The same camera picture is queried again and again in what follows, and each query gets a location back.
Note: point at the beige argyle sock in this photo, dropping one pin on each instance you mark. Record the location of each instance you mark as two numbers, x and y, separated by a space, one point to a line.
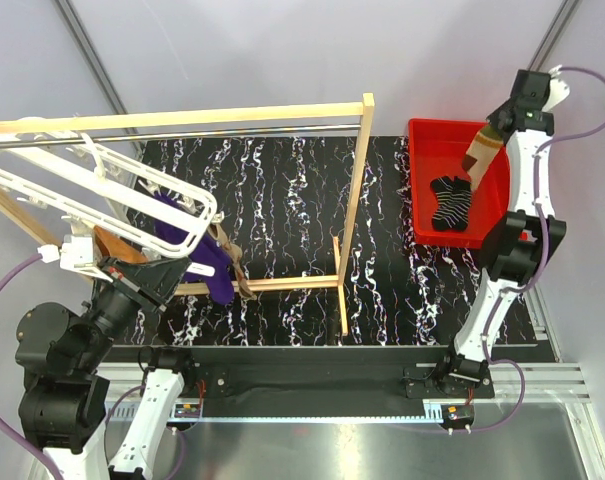
235 254

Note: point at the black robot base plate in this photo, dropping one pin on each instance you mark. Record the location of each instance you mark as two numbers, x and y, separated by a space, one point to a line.
330 382

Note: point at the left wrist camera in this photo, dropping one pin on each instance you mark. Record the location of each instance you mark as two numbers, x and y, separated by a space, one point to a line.
78 253

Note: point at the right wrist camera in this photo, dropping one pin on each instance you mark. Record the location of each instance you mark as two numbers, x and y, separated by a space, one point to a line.
559 89

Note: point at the metal hanging rod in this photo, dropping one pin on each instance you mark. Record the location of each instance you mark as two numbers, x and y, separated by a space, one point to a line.
237 132

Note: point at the black striped sock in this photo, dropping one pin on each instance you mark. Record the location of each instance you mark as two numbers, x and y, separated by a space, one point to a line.
453 196

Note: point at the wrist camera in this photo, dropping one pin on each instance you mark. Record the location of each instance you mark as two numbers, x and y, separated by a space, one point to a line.
559 89
78 253

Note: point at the brown orange striped sock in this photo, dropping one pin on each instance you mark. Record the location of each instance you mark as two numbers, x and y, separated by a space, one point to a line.
480 154

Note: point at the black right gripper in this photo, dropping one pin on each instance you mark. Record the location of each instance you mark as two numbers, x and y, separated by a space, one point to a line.
493 118

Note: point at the red plastic bin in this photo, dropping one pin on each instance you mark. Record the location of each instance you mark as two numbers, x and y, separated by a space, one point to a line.
436 149

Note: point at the wooden clothes rack frame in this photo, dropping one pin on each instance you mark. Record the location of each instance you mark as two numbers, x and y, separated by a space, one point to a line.
363 109

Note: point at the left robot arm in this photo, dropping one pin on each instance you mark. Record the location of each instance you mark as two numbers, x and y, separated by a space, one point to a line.
63 409

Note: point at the purple sock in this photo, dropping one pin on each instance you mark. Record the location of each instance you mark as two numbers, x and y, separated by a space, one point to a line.
207 252

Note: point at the black marble pattern mat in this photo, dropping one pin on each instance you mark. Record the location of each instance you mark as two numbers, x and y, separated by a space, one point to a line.
284 202

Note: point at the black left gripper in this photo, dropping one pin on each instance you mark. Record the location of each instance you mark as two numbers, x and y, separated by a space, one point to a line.
154 282

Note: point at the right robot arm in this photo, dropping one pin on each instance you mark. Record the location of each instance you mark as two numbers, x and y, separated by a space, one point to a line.
517 248

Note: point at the white plastic clip hanger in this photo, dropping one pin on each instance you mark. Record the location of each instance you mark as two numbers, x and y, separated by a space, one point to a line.
82 161

